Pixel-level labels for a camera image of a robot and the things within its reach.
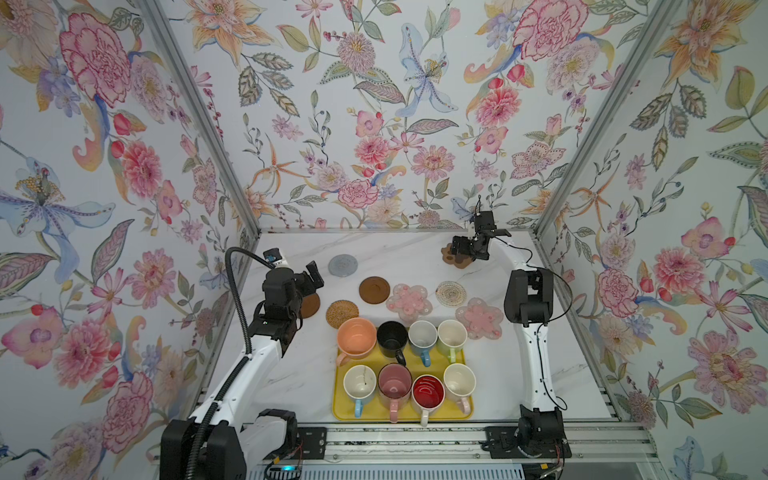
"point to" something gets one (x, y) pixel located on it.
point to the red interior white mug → (428, 392)
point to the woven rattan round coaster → (340, 311)
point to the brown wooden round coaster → (309, 305)
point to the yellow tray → (378, 388)
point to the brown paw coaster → (462, 261)
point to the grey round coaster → (342, 265)
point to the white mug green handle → (452, 335)
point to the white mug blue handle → (422, 335)
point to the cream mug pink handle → (459, 382)
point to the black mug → (392, 338)
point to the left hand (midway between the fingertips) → (307, 267)
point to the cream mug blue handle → (359, 384)
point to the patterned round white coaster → (450, 294)
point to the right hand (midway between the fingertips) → (462, 248)
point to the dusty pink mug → (394, 383)
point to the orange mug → (356, 336)
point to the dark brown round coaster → (374, 290)
